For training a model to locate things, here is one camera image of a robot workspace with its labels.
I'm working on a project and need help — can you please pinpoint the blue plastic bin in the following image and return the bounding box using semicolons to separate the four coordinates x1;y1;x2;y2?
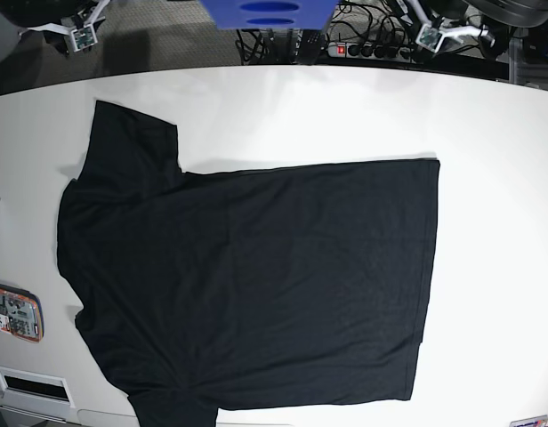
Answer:
200;0;338;29

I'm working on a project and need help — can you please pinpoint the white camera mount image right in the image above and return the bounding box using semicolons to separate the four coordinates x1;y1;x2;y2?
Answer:
397;0;496;54

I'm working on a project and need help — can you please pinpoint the white camera mount image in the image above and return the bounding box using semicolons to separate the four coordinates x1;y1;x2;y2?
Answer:
26;0;110;52
397;0;496;54

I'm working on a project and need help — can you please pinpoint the white table cable grommet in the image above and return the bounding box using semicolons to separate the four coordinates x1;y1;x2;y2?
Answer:
0;366;75;407

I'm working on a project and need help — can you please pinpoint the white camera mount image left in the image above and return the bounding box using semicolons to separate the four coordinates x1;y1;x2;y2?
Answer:
26;0;110;52

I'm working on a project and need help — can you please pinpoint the sticker at bottom edge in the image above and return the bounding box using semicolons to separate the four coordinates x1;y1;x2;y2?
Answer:
509;415;548;427

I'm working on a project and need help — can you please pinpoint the white power strip red switch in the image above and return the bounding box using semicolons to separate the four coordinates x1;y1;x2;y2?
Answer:
326;42;412;62

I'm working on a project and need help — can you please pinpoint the black T-shirt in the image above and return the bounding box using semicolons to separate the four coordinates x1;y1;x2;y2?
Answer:
57;101;440;426

